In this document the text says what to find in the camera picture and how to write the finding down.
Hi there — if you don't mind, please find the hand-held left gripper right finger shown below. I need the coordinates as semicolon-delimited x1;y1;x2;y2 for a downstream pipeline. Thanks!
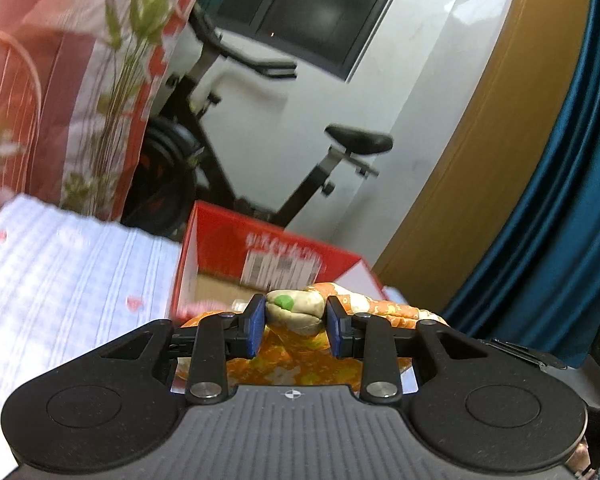
326;296;486;405

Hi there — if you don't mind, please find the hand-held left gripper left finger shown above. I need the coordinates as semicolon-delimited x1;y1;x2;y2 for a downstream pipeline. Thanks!
100;294;267;405

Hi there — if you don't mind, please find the orange floral quilted cloth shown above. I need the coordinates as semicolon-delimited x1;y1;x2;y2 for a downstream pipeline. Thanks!
175;282;451;396

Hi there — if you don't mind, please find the red cardboard box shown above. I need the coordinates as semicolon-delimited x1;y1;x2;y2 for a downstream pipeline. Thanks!
170;200;387;326

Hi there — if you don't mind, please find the pink fluffy cloth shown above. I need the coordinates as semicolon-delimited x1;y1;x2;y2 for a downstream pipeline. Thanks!
179;299;221;322

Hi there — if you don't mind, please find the blue curtain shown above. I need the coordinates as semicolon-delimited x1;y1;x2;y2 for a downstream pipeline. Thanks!
440;0;600;371

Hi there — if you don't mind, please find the black exercise bike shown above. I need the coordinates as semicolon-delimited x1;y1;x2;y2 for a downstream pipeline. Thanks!
122;0;396;241

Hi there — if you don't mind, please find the plaid bed sheet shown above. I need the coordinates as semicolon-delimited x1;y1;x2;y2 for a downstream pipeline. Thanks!
0;195;186;480

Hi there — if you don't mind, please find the green leafy plant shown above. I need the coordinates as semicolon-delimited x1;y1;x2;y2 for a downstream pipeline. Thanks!
60;0;221;221

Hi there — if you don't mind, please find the pink red patterned cloth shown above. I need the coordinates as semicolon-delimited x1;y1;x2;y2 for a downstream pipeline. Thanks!
0;0;221;226

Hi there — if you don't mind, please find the dark window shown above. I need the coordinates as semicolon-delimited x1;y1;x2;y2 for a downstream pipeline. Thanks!
215;0;413;81

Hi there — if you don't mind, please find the wooden door frame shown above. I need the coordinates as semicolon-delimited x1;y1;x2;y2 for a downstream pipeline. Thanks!
375;0;596;311

